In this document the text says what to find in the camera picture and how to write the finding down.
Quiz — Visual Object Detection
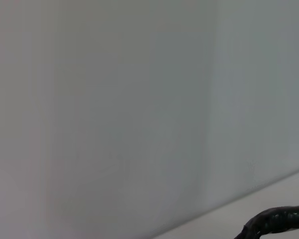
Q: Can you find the black round teapot with handle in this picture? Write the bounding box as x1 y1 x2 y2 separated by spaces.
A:
232 205 299 239

